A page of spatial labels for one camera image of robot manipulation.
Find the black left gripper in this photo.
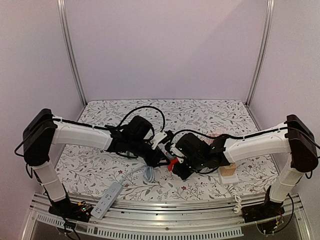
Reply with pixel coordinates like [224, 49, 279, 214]
[128, 137, 170, 167]

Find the red cube adapter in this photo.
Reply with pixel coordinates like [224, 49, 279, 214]
[167, 157, 179, 172]

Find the grey blue power strip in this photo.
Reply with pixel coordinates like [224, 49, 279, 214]
[90, 182, 123, 220]

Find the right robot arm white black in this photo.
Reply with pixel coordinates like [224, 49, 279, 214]
[170, 114, 320, 218]

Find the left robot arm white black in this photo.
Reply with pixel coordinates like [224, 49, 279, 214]
[14, 108, 169, 217]

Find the beige cube adapter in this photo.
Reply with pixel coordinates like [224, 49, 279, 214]
[219, 163, 237, 177]

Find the floral patterned table mat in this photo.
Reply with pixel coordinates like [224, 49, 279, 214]
[55, 99, 257, 202]

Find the grey coiled power cable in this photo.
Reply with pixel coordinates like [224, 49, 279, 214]
[119, 163, 156, 185]

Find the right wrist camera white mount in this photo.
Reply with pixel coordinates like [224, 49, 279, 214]
[164, 141, 177, 160]

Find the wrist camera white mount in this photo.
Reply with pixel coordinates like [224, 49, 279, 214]
[150, 130, 174, 150]
[164, 141, 177, 160]

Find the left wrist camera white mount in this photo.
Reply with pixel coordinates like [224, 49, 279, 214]
[150, 130, 174, 150]

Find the white power cable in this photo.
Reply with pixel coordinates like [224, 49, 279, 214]
[229, 185, 243, 215]

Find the aluminium front rail base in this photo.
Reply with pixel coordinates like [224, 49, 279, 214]
[21, 193, 313, 240]

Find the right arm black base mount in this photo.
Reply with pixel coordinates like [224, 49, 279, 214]
[241, 201, 285, 223]

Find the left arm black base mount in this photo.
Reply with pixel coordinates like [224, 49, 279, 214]
[48, 201, 93, 223]

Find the right aluminium frame post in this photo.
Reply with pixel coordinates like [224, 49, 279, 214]
[245, 0, 275, 108]

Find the aluminium frame post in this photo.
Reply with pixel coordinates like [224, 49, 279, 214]
[57, 0, 88, 107]
[245, 0, 275, 108]

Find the left aluminium frame post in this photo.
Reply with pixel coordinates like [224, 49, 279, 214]
[57, 0, 88, 107]

